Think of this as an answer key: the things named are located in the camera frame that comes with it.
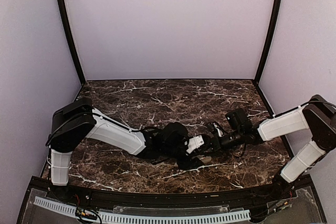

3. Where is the grey remote control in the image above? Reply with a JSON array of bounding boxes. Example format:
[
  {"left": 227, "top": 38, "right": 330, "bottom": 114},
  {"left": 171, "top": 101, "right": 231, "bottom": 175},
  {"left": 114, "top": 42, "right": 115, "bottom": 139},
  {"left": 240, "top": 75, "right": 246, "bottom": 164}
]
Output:
[{"left": 197, "top": 155, "right": 212, "bottom": 165}]

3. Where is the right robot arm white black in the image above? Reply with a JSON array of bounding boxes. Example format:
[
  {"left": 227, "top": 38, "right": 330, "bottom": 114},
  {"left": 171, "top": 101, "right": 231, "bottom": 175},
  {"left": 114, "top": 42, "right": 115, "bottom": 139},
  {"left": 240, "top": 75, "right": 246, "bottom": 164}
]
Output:
[{"left": 207, "top": 95, "right": 335, "bottom": 200}]

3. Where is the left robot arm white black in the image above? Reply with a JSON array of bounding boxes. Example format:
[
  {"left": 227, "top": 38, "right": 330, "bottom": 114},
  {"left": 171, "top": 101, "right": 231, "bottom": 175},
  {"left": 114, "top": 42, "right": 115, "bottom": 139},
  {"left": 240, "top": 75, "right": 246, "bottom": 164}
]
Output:
[{"left": 46, "top": 98, "right": 205, "bottom": 201}]

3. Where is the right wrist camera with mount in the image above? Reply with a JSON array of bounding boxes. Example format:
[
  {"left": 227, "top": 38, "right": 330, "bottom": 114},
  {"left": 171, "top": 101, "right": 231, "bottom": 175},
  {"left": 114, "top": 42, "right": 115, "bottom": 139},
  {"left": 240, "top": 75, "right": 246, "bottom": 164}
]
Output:
[{"left": 206, "top": 122, "right": 228, "bottom": 137}]

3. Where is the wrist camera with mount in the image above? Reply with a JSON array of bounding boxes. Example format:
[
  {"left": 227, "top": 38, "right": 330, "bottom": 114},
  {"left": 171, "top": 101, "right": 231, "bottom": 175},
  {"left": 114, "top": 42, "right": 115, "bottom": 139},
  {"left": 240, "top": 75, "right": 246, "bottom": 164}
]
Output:
[
  {"left": 206, "top": 122, "right": 228, "bottom": 137},
  {"left": 184, "top": 134, "right": 210, "bottom": 155}
]

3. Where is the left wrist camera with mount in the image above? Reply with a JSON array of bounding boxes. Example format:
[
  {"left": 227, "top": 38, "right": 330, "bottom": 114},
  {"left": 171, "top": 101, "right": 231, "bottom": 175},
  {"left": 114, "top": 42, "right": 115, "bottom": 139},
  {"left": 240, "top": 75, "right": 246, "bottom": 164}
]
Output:
[{"left": 184, "top": 134, "right": 210, "bottom": 155}]

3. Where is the black front rail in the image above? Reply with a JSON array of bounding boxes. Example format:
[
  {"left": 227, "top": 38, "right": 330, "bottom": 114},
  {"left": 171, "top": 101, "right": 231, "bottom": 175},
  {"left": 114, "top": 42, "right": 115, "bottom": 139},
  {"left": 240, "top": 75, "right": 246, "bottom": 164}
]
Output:
[{"left": 22, "top": 175, "right": 318, "bottom": 212}]

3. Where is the right black frame post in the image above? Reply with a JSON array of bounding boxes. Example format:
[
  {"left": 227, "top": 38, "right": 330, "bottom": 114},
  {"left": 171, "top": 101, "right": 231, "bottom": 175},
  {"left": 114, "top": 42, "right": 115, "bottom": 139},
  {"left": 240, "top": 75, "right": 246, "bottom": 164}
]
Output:
[{"left": 254, "top": 0, "right": 281, "bottom": 86}]

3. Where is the black frame post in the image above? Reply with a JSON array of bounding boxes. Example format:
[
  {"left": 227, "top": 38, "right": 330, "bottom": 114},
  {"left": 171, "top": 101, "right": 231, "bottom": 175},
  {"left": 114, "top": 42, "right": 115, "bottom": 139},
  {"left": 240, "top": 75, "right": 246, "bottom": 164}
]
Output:
[
  {"left": 254, "top": 0, "right": 281, "bottom": 86},
  {"left": 57, "top": 0, "right": 86, "bottom": 86}
]

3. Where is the white slotted cable duct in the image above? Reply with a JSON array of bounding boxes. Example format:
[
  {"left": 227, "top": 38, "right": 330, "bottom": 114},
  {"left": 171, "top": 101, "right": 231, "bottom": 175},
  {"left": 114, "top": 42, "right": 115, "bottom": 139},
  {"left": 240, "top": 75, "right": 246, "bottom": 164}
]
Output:
[{"left": 34, "top": 196, "right": 250, "bottom": 223}]

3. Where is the left black frame post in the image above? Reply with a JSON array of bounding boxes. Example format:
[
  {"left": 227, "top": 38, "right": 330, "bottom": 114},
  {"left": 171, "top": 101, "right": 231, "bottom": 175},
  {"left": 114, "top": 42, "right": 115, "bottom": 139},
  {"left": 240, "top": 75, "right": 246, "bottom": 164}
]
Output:
[{"left": 57, "top": 0, "right": 86, "bottom": 86}]

